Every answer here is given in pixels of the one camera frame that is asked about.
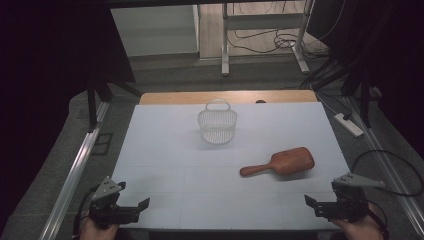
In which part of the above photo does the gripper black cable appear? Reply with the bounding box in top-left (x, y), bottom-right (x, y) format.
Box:
top-left (72, 184), bottom-right (101, 238)
top-left (365, 199), bottom-right (390, 240)

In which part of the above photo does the white power strip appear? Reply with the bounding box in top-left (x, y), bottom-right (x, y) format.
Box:
top-left (333, 112), bottom-right (365, 138)

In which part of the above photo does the wooden table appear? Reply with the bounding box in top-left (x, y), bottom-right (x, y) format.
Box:
top-left (138, 89), bottom-right (318, 106)

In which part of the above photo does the tangle of black floor cables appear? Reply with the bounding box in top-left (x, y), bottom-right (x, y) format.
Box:
top-left (227, 28), bottom-right (330, 60)

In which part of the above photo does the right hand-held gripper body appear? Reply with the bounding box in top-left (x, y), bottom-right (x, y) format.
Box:
top-left (314, 172), bottom-right (386, 223)

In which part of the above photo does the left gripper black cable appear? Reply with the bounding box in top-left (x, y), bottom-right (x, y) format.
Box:
top-left (72, 184), bottom-right (101, 238)

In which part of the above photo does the aluminium rail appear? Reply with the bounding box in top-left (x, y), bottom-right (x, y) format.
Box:
top-left (38, 101), bottom-right (111, 240)
top-left (343, 96), bottom-right (424, 238)

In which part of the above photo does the black metal stand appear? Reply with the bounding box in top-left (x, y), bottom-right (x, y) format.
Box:
top-left (85, 75), bottom-right (145, 133)
top-left (341, 66), bottom-right (384, 129)

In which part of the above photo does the white plastic basket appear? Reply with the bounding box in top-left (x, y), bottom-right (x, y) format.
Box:
top-left (197, 98), bottom-right (239, 146)

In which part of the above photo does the white table mat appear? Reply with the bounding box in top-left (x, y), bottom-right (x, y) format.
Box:
top-left (110, 101), bottom-right (352, 232)

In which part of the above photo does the black looped cable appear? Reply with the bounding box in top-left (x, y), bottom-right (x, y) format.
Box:
top-left (351, 149), bottom-right (424, 198)

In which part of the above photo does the person's right hand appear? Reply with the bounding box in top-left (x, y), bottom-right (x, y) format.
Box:
top-left (331, 203), bottom-right (387, 240)

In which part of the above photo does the person's left hand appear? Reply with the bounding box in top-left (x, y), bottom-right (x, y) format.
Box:
top-left (79, 215), bottom-right (120, 240)

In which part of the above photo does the brown wooden hairbrush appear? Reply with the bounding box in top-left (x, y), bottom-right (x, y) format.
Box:
top-left (239, 146), bottom-right (316, 178)

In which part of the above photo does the black curtain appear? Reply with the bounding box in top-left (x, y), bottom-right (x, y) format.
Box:
top-left (306, 0), bottom-right (424, 158)
top-left (0, 0), bottom-right (136, 231)

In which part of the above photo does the white cabinet panel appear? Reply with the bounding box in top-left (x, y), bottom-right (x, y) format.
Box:
top-left (110, 4), bottom-right (201, 58)

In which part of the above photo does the white desk frame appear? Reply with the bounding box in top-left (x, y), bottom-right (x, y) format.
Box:
top-left (221, 0), bottom-right (316, 77)

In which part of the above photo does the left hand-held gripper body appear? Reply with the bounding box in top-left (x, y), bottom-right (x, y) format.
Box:
top-left (89, 176), bottom-right (141, 230)

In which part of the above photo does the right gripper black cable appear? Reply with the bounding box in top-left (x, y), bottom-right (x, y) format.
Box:
top-left (365, 199), bottom-right (390, 240)

